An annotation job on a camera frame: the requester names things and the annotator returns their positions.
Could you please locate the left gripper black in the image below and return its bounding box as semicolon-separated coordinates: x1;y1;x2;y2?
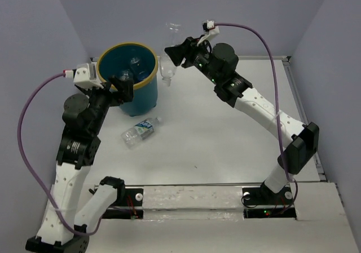
81;73;135;131

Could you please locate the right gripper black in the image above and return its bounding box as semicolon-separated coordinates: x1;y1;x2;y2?
164;34;221;85

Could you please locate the large crushed clear bottle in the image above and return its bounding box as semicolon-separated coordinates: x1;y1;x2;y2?
159;21;183;87

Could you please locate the blue label Pocari bottle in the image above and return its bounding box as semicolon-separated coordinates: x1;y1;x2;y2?
129;56;150;82

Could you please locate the green label water bottle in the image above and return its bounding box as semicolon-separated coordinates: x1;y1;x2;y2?
121;117;162;148

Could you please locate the clear jar with metal lid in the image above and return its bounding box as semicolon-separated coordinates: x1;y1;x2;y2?
118;69;134;81

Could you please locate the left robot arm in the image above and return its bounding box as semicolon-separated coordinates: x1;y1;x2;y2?
23;76;134;252

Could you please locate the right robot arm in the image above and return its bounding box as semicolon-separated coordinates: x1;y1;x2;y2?
165;37;319;203

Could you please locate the teal bin with yellow rim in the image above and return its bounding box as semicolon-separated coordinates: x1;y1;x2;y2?
96;42;159;117

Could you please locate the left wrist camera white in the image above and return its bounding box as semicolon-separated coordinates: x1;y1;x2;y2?
63;63;103;90

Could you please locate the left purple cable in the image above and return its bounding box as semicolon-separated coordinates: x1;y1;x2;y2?
17;71;101;235

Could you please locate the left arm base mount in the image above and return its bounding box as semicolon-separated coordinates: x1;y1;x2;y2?
102;187;144;220

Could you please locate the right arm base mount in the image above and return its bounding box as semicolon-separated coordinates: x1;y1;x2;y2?
241;186;297;219

